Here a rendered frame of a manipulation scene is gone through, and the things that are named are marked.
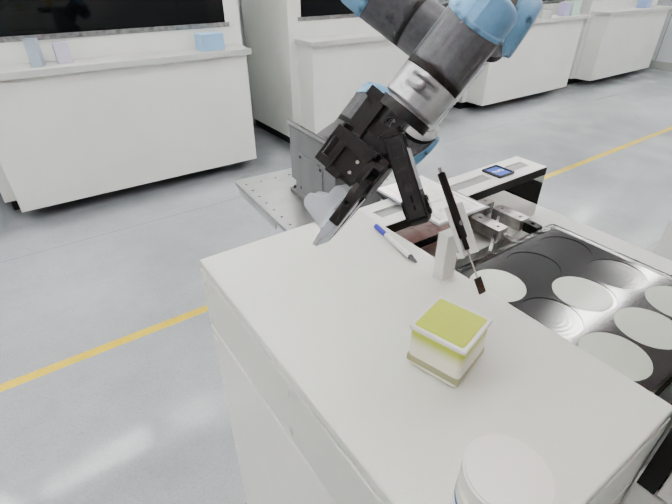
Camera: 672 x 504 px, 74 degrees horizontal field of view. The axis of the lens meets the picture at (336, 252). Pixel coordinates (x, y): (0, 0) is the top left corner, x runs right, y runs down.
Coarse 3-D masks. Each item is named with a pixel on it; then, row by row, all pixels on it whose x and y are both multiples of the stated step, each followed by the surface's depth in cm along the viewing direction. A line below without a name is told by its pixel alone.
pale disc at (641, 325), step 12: (624, 312) 76; (636, 312) 76; (648, 312) 76; (624, 324) 74; (636, 324) 74; (648, 324) 74; (660, 324) 74; (636, 336) 71; (648, 336) 71; (660, 336) 71; (660, 348) 69
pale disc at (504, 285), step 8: (480, 272) 86; (488, 272) 86; (496, 272) 86; (504, 272) 86; (472, 280) 84; (488, 280) 84; (496, 280) 84; (504, 280) 84; (512, 280) 84; (520, 280) 84; (488, 288) 82; (496, 288) 82; (504, 288) 82; (512, 288) 82; (520, 288) 82; (504, 296) 80; (512, 296) 80; (520, 296) 80
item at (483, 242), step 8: (512, 232) 103; (520, 232) 104; (480, 240) 100; (488, 240) 100; (504, 240) 101; (424, 248) 97; (432, 248) 97; (480, 248) 97; (488, 248) 98; (496, 248) 100; (472, 256) 96; (480, 256) 98; (456, 264) 94; (464, 264) 95
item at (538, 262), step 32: (512, 256) 91; (544, 256) 91; (576, 256) 91; (608, 256) 91; (544, 288) 82; (608, 288) 82; (640, 288) 82; (544, 320) 74; (576, 320) 74; (608, 320) 74; (640, 384) 63
